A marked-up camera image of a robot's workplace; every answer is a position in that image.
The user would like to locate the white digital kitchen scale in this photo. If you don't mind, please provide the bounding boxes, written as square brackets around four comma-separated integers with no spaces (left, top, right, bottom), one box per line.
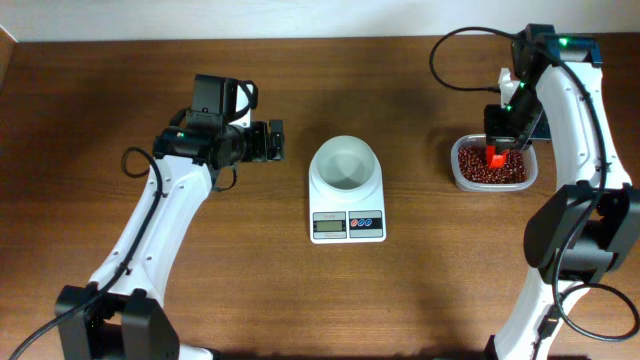
[309,157,387,244]

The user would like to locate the orange measuring scoop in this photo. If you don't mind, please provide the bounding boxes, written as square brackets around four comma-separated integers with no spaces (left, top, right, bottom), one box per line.
[485,146,509,169]

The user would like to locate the red beans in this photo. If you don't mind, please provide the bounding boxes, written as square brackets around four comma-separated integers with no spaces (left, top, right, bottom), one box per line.
[457,146,527,184]

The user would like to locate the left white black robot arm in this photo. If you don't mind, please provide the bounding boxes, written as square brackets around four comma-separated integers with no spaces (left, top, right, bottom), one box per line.
[55,75,284,359]

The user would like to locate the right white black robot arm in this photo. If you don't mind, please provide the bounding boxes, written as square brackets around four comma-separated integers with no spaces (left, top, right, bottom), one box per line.
[484,24,639,359]

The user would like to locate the white round bowl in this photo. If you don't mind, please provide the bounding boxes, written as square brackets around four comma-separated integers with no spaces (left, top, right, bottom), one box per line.
[310,135,376,191]

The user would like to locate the clear plastic bean container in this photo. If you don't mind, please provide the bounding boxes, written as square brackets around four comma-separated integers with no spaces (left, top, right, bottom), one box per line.
[451,135,538,192]

